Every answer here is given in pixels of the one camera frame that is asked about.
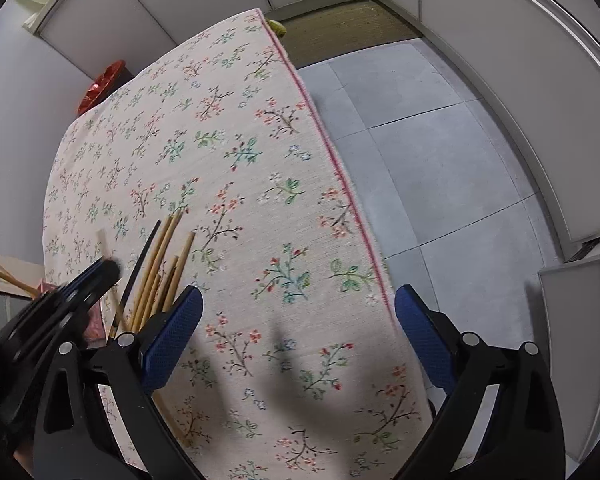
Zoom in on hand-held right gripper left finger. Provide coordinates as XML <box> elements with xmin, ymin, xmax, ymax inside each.
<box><xmin>32</xmin><ymin>284</ymin><xmax>204</xmax><ymax>480</ymax></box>

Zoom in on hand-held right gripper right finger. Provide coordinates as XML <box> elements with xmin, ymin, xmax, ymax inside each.
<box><xmin>394</xmin><ymin>284</ymin><xmax>567</xmax><ymax>480</ymax></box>

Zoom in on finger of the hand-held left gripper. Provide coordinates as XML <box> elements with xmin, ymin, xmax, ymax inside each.
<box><xmin>0</xmin><ymin>311</ymin><xmax>92</xmax><ymax>442</ymax></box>
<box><xmin>0</xmin><ymin>258</ymin><xmax>122</xmax><ymax>357</ymax></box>

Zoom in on pink lattice utensil holder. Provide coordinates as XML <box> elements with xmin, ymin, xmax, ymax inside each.
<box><xmin>37</xmin><ymin>281</ymin><xmax>107</xmax><ymax>347</ymax></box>

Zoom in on brown bamboo chopstick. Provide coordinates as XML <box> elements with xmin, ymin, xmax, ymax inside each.
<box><xmin>0</xmin><ymin>258</ymin><xmax>40</xmax><ymax>297</ymax></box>

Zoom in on floral tablecloth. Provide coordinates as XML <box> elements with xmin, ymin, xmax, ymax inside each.
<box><xmin>42</xmin><ymin>7</ymin><xmax>433</xmax><ymax>480</ymax></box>

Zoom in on red trash bag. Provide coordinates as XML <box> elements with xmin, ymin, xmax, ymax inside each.
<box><xmin>77</xmin><ymin>60</ymin><xmax>127</xmax><ymax>116</ymax></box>

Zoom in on white side cabinets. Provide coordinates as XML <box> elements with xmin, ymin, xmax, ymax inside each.
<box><xmin>365</xmin><ymin>0</ymin><xmax>600</xmax><ymax>461</ymax></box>

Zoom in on olive door mat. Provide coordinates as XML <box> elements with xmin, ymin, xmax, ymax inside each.
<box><xmin>277</xmin><ymin>0</ymin><xmax>424</xmax><ymax>68</ymax></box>

